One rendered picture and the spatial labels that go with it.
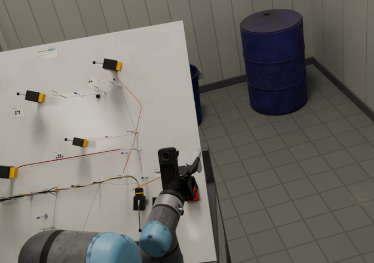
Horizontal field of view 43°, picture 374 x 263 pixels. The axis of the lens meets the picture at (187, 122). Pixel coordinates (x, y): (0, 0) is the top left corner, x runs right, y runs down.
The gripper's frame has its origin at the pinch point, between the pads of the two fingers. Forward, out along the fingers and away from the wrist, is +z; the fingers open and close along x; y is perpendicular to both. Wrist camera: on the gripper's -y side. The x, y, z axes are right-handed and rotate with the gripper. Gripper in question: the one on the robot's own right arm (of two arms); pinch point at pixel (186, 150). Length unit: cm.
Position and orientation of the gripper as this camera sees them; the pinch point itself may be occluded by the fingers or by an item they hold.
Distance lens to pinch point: 138.6
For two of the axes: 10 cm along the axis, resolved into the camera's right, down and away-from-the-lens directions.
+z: 2.5, -5.6, 7.9
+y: 3.1, 8.2, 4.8
